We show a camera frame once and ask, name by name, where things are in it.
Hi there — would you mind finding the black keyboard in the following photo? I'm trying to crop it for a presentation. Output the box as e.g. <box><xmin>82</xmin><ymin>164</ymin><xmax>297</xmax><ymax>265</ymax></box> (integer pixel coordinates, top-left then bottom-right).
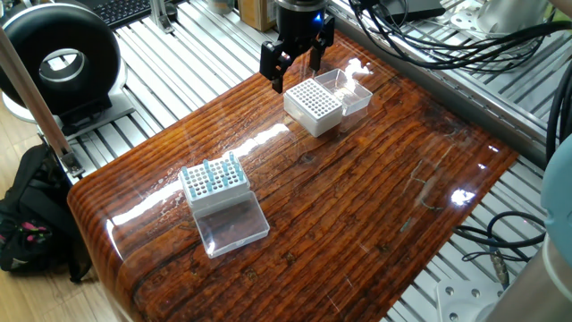
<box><xmin>75</xmin><ymin>0</ymin><xmax>180</xmax><ymax>30</ymax></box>

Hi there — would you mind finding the aluminium frame post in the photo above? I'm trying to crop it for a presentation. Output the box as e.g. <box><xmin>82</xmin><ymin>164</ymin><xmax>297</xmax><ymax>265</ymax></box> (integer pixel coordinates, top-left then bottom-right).
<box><xmin>149</xmin><ymin>0</ymin><xmax>175</xmax><ymax>35</ymax></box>
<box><xmin>0</xmin><ymin>26</ymin><xmax>86</xmax><ymax>178</ymax></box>

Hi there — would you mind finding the silver metal cup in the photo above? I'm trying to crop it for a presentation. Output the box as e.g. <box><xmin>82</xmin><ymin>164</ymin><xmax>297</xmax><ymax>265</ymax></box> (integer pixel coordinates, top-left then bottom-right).
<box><xmin>205</xmin><ymin>0</ymin><xmax>236</xmax><ymax>15</ymax></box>

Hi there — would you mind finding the grey device base plate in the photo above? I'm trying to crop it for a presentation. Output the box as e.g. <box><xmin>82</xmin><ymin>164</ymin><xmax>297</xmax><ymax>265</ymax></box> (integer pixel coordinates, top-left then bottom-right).
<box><xmin>2</xmin><ymin>57</ymin><xmax>137</xmax><ymax>140</ymax></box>

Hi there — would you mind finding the glossy wood grain board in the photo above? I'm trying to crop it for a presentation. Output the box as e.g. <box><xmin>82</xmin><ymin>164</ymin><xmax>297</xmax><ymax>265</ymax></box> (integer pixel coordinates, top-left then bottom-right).
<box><xmin>66</xmin><ymin>25</ymin><xmax>520</xmax><ymax>322</ymax></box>

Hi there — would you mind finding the clear plastic holder lid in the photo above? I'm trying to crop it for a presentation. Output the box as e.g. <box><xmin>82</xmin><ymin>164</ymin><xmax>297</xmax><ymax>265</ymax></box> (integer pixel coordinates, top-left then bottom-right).
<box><xmin>313</xmin><ymin>68</ymin><xmax>374</xmax><ymax>118</ymax></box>
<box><xmin>192</xmin><ymin>191</ymin><xmax>271</xmax><ymax>259</ymax></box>

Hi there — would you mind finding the black gripper cable bundle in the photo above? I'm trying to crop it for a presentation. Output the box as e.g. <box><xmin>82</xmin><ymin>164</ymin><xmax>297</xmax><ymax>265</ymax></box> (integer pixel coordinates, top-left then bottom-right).
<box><xmin>348</xmin><ymin>0</ymin><xmax>572</xmax><ymax>165</ymax></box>

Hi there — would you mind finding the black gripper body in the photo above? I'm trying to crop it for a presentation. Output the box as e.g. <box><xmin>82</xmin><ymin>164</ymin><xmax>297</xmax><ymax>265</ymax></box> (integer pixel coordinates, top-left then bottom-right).
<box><xmin>274</xmin><ymin>0</ymin><xmax>330</xmax><ymax>50</ymax></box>

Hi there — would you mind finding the silver metal mounting plate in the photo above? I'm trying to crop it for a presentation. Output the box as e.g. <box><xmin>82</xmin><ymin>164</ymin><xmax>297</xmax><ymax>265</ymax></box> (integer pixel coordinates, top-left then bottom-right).
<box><xmin>449</xmin><ymin>0</ymin><xmax>555</xmax><ymax>39</ymax></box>

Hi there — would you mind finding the black power adapter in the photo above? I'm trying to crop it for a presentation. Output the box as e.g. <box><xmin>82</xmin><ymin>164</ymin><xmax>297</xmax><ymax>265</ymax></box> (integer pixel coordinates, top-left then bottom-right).
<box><xmin>377</xmin><ymin>0</ymin><xmax>448</xmax><ymax>23</ymax></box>

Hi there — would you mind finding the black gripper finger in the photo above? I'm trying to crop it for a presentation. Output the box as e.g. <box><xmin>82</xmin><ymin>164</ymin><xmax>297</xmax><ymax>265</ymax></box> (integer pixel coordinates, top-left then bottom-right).
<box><xmin>259</xmin><ymin>40</ymin><xmax>294</xmax><ymax>94</ymax></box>
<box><xmin>309</xmin><ymin>16</ymin><xmax>335</xmax><ymax>72</ymax></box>

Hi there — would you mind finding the white pipette tip holder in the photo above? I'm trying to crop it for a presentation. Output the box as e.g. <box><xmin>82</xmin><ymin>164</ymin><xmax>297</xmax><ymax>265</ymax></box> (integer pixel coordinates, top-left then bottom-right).
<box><xmin>282</xmin><ymin>78</ymin><xmax>344</xmax><ymax>139</ymax></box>
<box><xmin>178</xmin><ymin>154</ymin><xmax>251</xmax><ymax>214</ymax></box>

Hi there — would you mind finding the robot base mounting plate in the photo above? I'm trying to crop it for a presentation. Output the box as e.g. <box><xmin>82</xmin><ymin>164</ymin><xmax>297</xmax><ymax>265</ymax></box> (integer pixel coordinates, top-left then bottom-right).
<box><xmin>435</xmin><ymin>279</ymin><xmax>506</xmax><ymax>322</ymax></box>

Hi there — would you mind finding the black backpack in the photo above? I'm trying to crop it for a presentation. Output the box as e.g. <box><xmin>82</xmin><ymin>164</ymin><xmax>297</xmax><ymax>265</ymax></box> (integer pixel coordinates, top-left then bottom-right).
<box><xmin>0</xmin><ymin>142</ymin><xmax>93</xmax><ymax>284</ymax></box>

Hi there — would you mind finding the brown cardboard box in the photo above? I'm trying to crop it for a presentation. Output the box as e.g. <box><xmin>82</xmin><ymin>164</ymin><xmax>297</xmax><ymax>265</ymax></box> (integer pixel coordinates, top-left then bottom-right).
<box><xmin>236</xmin><ymin>0</ymin><xmax>278</xmax><ymax>32</ymax></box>

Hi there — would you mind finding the black ring-shaped device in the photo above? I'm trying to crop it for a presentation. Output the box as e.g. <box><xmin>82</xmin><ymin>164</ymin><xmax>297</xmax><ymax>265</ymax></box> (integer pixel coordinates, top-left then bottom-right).
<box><xmin>0</xmin><ymin>2</ymin><xmax>122</xmax><ymax>135</ymax></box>

